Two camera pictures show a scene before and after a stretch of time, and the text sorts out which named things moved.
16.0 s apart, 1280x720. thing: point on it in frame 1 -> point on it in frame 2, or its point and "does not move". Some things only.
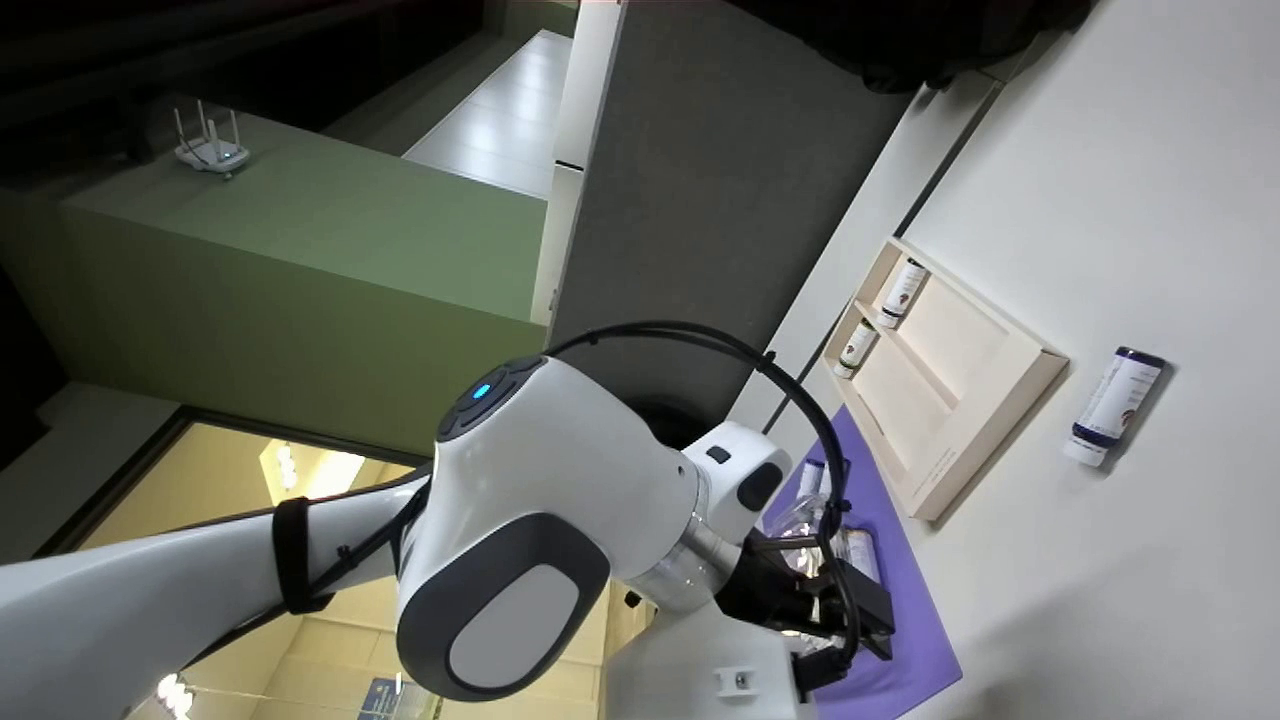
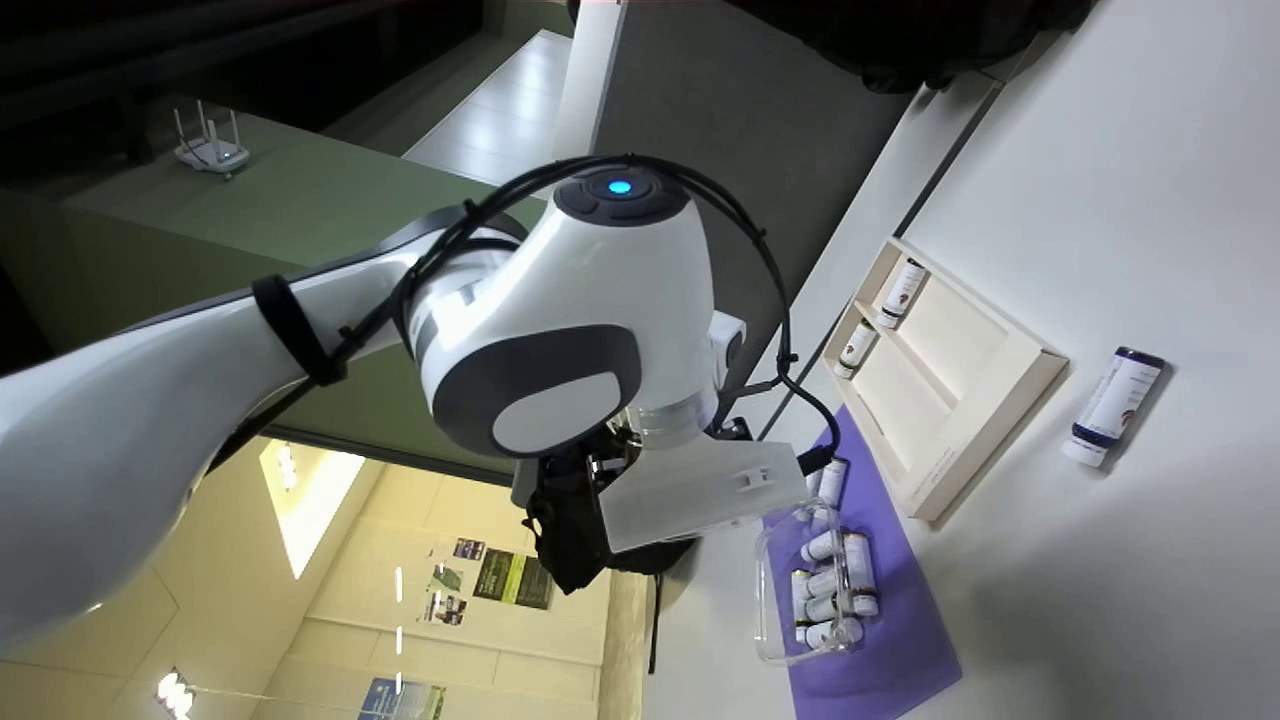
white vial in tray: (906, 290) does not move
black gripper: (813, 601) -> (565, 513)
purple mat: (922, 658) does not move
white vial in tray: (856, 344) does not move
